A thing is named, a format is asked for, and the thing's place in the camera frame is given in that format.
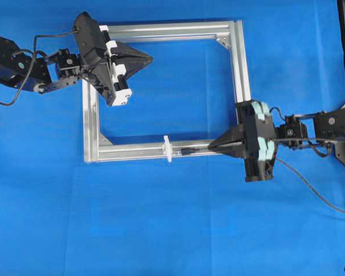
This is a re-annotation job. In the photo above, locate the blue table cloth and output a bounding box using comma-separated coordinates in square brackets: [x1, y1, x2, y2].
[0, 1, 345, 275]

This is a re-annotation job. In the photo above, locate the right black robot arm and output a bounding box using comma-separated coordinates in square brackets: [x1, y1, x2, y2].
[208, 100, 345, 182]

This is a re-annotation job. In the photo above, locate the black USB cable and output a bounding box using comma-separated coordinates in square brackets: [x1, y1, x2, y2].
[181, 137, 345, 218]

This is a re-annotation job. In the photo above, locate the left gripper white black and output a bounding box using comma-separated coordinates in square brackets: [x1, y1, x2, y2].
[83, 25, 154, 106]

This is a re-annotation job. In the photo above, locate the aluminium extrusion frame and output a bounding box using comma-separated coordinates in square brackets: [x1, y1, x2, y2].
[82, 20, 251, 163]

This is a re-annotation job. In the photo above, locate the white zip tie loop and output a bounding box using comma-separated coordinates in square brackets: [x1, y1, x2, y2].
[162, 135, 173, 163]

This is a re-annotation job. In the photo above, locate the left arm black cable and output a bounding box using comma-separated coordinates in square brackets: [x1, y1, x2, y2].
[0, 27, 80, 107]

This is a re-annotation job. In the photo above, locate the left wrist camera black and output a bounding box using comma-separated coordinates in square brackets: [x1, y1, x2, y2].
[74, 11, 106, 68]

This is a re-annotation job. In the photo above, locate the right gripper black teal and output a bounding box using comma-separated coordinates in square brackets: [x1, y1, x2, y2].
[208, 100, 277, 182]

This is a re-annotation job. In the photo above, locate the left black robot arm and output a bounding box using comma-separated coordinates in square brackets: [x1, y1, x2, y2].
[0, 25, 154, 106]

